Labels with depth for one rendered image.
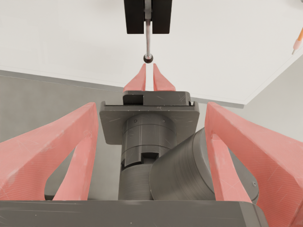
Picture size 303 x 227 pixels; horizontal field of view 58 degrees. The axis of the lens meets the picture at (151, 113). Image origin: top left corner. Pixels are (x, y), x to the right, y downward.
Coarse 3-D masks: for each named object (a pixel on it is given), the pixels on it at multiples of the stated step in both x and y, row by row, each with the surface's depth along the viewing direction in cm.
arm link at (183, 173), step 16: (192, 144) 18; (160, 160) 21; (176, 160) 19; (192, 160) 17; (208, 160) 17; (160, 176) 20; (176, 176) 18; (192, 176) 17; (208, 176) 16; (240, 176) 18; (160, 192) 20; (176, 192) 18; (192, 192) 18; (208, 192) 17; (256, 192) 18
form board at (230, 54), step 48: (0, 0) 34; (48, 0) 34; (96, 0) 34; (192, 0) 34; (240, 0) 34; (288, 0) 34; (0, 48) 41; (48, 48) 41; (96, 48) 41; (144, 48) 41; (192, 48) 42; (240, 48) 42; (288, 48) 42; (192, 96) 54; (240, 96) 54
